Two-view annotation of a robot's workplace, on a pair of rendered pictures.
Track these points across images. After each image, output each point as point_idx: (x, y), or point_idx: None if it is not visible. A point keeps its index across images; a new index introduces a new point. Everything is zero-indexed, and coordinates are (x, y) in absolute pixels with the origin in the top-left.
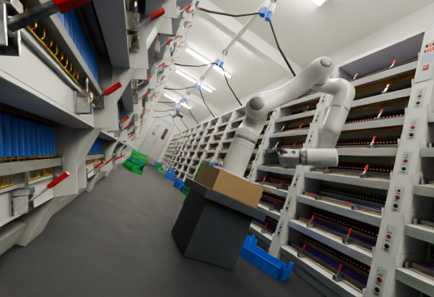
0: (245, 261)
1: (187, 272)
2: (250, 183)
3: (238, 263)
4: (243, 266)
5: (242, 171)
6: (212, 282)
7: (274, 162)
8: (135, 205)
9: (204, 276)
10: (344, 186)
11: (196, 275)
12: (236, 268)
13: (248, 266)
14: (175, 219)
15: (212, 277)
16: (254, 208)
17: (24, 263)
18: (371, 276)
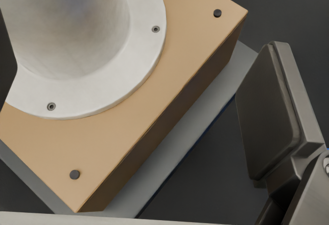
0: (255, 201)
1: (1, 171)
2: (13, 151)
3: (207, 195)
4: (204, 210)
5: (32, 67)
6: (20, 209)
7: (249, 153)
8: None
9: (23, 191)
10: None
11: (11, 183)
12: (158, 208)
13: (228, 220)
14: None
15: (39, 199)
16: (55, 213)
17: None
18: None
